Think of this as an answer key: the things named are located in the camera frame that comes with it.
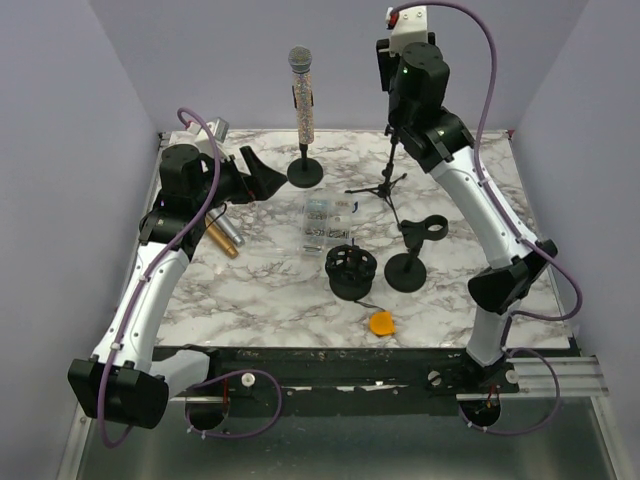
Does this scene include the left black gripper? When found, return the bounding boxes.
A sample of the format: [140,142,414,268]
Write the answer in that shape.
[194,145,287,213]

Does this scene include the silver microphone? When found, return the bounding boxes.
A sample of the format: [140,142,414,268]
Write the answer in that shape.
[207,206,245,247]

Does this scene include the gold microphone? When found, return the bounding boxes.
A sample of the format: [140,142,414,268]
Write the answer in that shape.
[205,219,239,259]

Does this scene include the black tripod shock mount stand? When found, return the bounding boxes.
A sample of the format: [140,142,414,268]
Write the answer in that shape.
[344,124,407,230]

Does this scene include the shock mount round base stand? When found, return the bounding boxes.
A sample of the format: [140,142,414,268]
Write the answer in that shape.
[325,244,377,301]

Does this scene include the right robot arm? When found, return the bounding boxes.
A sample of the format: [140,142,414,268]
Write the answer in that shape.
[376,39,558,392]

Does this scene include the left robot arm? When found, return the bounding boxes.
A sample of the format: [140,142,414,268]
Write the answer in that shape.
[68,144,287,429]

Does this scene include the round base stand, glitter mic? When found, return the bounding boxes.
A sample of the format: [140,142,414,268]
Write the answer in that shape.
[286,89,325,189]

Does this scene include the glitter microphone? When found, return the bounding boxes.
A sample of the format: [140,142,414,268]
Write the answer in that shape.
[288,45,314,145]

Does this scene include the clear screw organizer box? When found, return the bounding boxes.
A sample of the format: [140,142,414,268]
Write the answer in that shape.
[298,194,359,257]

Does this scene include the orange tape measure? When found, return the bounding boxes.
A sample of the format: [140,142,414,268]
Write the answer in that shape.
[369,310,396,337]

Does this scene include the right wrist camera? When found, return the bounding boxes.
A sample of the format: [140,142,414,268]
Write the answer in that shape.
[385,5,429,56]

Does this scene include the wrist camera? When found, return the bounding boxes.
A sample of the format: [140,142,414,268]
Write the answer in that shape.
[385,5,429,56]
[187,116,232,156]

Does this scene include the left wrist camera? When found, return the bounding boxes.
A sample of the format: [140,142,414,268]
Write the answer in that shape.
[187,116,232,156]

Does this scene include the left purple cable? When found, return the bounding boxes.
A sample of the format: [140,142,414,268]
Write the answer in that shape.
[97,105,284,449]

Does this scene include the purple cable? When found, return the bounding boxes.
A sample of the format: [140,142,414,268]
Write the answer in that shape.
[97,105,284,449]
[387,2,584,437]

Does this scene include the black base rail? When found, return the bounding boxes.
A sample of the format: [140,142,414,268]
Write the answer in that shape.
[152,345,608,419]

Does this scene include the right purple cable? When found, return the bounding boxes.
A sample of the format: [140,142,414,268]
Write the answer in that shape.
[387,2,584,437]

